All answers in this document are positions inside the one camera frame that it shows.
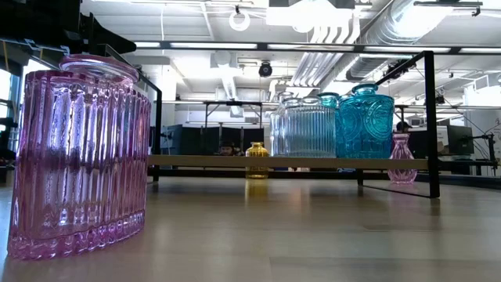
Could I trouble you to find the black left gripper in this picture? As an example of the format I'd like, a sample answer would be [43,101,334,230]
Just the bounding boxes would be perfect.
[0,0,137,60]

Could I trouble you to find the pink ribbed oval glass vase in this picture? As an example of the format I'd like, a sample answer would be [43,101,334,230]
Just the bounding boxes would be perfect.
[6,53,153,262]

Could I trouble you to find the yellow ribbed glass vase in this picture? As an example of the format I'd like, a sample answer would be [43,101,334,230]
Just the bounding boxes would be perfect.
[245,141,271,180]

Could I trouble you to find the tall clear ribbed glass vase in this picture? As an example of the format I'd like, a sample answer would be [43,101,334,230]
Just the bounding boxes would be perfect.
[269,91,295,158]

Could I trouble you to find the small clear glass vase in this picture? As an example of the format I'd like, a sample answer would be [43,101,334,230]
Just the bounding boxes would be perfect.
[282,98,303,113]

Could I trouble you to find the clear ribbed oval glass vase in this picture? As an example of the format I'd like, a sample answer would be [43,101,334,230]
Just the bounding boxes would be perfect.
[282,96,338,159]

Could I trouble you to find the pink fluted glass vase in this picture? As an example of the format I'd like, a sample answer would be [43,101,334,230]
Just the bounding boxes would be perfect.
[387,132,419,185]

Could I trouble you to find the black equipment rack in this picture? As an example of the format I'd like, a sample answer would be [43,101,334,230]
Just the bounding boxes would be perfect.
[0,96,20,185]

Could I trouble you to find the black partition screen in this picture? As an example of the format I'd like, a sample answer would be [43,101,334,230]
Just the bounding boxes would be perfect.
[168,124,265,157]

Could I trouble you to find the black overhead rig bar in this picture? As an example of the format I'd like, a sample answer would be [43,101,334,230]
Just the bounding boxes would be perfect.
[132,38,501,56]

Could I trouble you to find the black computer monitor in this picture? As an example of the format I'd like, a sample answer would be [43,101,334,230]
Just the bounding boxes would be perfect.
[445,125,475,156]

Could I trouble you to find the white ceiling ring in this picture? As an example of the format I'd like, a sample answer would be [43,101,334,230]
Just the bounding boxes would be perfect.
[229,8,251,32]

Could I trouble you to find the black metal frame stand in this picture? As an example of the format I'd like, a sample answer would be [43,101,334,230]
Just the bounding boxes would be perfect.
[394,103,427,132]
[203,100,264,130]

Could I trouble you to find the black overhead camera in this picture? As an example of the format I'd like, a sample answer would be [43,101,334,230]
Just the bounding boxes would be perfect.
[258,60,274,78]

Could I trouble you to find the wood shelf with black frame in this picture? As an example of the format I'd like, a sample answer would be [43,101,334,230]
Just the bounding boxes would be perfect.
[96,44,442,199]

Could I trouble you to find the silver ventilation duct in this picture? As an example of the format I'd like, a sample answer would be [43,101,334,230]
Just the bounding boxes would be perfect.
[354,0,455,46]

